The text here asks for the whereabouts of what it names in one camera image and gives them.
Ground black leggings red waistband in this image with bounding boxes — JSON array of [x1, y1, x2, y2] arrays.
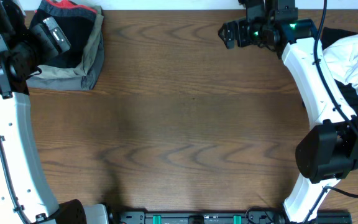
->
[[30, 0, 97, 68]]

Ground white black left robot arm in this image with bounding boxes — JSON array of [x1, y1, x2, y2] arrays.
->
[[0, 1, 111, 223]]

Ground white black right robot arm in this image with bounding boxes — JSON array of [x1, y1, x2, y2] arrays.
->
[[218, 17, 358, 223]]

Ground folded khaki pants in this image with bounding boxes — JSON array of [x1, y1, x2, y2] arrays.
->
[[37, 5, 104, 79]]

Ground white crumpled shirt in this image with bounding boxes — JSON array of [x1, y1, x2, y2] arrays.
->
[[323, 34, 358, 95]]

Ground black garment with logo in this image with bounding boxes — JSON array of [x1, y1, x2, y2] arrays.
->
[[321, 27, 358, 115]]

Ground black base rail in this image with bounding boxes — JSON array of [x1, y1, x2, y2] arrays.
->
[[116, 210, 353, 224]]

